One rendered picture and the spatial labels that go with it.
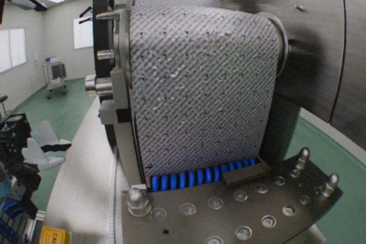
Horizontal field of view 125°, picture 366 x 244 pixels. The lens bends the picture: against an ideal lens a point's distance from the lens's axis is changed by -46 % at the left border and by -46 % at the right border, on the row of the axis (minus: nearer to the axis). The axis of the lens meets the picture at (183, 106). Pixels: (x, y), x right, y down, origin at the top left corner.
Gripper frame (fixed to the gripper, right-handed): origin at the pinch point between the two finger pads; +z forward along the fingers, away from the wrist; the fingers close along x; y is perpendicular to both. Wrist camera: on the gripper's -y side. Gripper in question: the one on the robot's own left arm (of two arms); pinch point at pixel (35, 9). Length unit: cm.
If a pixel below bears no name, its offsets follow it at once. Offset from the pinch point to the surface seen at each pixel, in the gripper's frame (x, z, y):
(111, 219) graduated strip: -5.4, 34.0, -28.9
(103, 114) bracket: 2.9, 22.0, -9.3
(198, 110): -4.4, 32.4, 2.7
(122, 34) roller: -3.6, 17.2, 4.8
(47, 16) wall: 552, -318, -118
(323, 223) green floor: -22, 199, -7
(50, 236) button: -13.4, 21.4, -36.4
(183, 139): -4.4, 33.8, -2.3
